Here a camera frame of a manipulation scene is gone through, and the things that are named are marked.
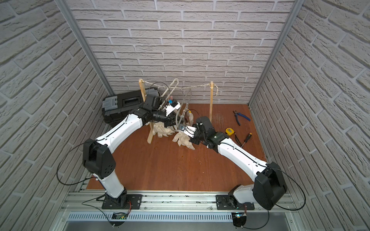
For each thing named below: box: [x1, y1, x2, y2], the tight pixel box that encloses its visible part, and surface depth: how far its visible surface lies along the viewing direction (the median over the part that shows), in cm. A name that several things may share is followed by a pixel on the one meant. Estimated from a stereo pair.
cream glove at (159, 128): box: [152, 121, 176, 139], surface depth 91 cm
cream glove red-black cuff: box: [172, 129, 196, 150], surface depth 87 cm
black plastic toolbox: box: [102, 87, 160, 128], surface depth 97 cm
